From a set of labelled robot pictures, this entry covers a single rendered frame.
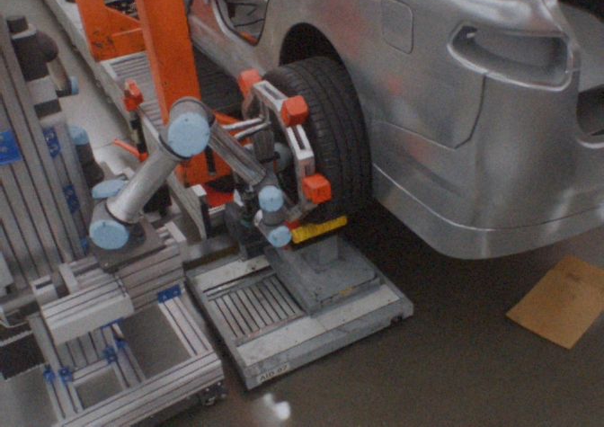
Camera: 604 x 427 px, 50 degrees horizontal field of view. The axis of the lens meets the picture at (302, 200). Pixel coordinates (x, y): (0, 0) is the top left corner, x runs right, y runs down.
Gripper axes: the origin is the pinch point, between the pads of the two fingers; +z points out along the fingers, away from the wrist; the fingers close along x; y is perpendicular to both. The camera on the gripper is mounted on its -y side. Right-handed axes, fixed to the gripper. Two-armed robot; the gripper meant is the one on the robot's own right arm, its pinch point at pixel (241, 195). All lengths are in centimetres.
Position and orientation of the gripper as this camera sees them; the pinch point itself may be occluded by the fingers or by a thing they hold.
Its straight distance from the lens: 242.9
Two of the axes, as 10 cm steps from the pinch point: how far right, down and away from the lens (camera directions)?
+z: -4.6, -4.7, 7.5
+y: -0.8, -8.2, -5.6
